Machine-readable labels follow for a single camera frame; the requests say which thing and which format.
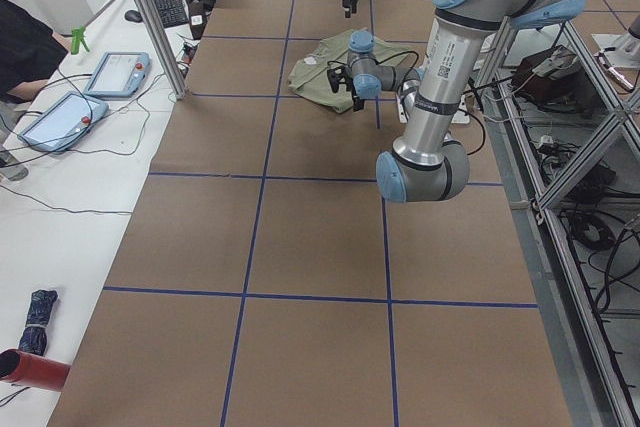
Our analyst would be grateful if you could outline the olive green long-sleeve shirt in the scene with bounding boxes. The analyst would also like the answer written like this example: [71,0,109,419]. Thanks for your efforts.
[288,29,421,114]

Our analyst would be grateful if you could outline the seated person dark clothes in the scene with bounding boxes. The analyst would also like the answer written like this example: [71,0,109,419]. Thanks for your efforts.
[1,0,71,104]

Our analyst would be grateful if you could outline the black computer keyboard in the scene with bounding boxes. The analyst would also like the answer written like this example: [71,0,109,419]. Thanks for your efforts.
[152,0,189,28]

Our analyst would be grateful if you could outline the black power box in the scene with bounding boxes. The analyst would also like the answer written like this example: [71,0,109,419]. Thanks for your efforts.
[511,46,598,112]

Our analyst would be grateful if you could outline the black computer mouse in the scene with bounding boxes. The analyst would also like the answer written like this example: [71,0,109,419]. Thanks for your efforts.
[124,10,143,23]

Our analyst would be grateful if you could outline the upper teach pendant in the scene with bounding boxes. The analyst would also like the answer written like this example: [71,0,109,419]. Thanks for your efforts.
[83,51,150,100]

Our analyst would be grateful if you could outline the teach pendant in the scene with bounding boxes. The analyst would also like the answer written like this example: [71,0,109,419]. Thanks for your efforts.
[83,51,150,100]
[18,92,108,153]

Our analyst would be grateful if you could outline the green plastic clamp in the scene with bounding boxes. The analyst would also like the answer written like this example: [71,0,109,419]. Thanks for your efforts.
[70,26,90,55]

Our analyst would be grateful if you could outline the lower teach pendant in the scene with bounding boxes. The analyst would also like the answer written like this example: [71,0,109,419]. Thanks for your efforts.
[18,92,108,153]

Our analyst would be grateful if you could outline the dark blue rolled cloth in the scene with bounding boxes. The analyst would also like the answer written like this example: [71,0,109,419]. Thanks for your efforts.
[18,289,58,356]

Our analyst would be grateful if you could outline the red cylinder bottle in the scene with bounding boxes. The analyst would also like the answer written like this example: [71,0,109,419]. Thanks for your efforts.
[1,349,71,392]

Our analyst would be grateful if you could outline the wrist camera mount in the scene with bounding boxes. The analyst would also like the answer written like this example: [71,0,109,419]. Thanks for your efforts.
[326,64,351,94]

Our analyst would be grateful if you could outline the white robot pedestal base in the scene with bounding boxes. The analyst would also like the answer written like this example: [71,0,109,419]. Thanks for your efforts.
[395,91,470,124]

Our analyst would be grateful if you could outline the aluminium frame rail structure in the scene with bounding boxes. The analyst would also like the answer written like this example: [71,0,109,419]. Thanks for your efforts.
[477,18,639,426]

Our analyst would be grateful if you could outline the aluminium frame post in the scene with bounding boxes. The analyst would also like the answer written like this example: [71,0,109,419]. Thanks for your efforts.
[134,0,187,100]

